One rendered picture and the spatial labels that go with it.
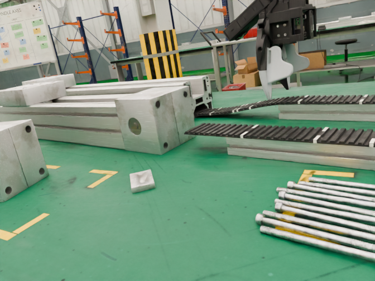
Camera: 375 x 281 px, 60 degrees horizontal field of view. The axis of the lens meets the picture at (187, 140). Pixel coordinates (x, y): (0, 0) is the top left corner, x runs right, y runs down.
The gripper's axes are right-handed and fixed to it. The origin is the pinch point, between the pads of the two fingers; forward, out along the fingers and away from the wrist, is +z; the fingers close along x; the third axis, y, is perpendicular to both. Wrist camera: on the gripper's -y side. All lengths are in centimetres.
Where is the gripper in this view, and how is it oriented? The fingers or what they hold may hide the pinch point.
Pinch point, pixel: (274, 89)
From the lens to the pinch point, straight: 65.6
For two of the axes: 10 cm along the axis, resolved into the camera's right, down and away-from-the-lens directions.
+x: 6.1, -3.3, 7.2
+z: 1.6, 9.4, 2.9
